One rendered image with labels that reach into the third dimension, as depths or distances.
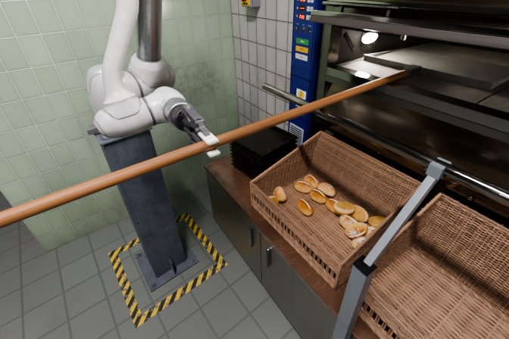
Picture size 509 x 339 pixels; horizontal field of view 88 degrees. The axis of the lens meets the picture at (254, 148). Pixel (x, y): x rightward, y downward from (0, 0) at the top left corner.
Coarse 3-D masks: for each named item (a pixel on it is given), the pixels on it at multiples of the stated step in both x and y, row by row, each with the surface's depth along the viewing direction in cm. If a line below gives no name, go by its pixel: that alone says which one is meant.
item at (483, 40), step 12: (336, 24) 99; (348, 24) 95; (360, 24) 92; (372, 24) 88; (384, 24) 85; (420, 36) 77; (432, 36) 75; (444, 36) 73; (456, 36) 70; (468, 36) 68; (480, 36) 66; (492, 36) 65; (504, 48) 63
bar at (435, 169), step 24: (288, 96) 102; (336, 120) 85; (384, 144) 73; (432, 168) 63; (456, 168) 61; (480, 192) 58; (504, 192) 54; (408, 216) 65; (384, 240) 65; (360, 264) 66; (360, 288) 67; (336, 336) 85
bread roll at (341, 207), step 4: (336, 204) 121; (340, 204) 121; (344, 204) 121; (348, 204) 121; (352, 204) 122; (336, 208) 120; (340, 208) 119; (344, 208) 119; (348, 208) 119; (352, 208) 120; (336, 212) 121; (340, 212) 119; (344, 212) 119; (348, 212) 119; (352, 212) 120
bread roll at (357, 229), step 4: (352, 224) 114; (356, 224) 112; (360, 224) 112; (364, 224) 112; (348, 228) 113; (352, 228) 112; (356, 228) 111; (360, 228) 111; (364, 228) 111; (348, 232) 113; (352, 232) 111; (356, 232) 110; (360, 232) 110; (364, 232) 110; (348, 236) 113; (352, 236) 112; (356, 236) 111; (360, 236) 111
